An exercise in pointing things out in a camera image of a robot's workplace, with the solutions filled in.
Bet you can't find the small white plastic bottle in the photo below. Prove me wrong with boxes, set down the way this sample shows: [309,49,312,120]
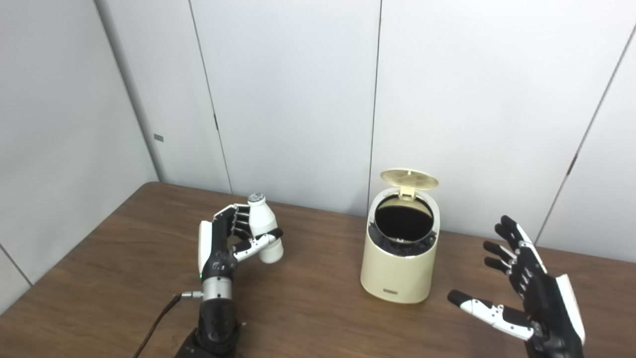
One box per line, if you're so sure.
[247,193,285,264]

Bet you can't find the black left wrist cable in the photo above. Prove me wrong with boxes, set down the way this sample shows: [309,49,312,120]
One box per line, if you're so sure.
[132,291,204,358]

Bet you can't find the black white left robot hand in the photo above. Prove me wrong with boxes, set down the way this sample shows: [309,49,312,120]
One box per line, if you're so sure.
[198,203,284,280]

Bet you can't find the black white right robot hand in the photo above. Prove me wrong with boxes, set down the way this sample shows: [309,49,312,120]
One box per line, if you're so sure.
[447,215,586,358]

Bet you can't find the cream-colored bin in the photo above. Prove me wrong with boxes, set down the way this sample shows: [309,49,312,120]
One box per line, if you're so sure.
[360,188,441,305]

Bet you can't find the cream round bin lid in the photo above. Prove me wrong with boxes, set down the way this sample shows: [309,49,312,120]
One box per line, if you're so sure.
[380,168,440,200]

